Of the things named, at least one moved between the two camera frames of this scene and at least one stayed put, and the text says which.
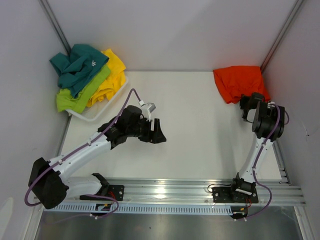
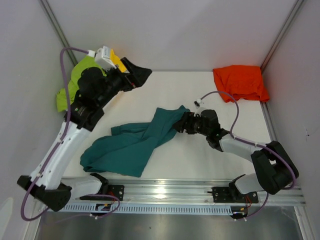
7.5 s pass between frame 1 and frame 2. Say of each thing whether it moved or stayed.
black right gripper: moved
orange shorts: stayed
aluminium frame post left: stayed
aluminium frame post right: stayed
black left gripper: moved
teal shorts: moved
